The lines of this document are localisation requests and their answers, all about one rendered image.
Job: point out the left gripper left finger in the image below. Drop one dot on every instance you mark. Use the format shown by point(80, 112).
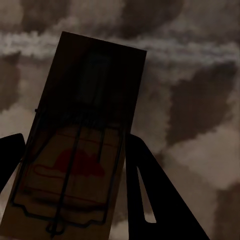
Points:
point(12, 149)

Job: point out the mousetrap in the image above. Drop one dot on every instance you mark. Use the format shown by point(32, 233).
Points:
point(68, 179)

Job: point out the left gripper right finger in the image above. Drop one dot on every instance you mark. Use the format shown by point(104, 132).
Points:
point(174, 220)

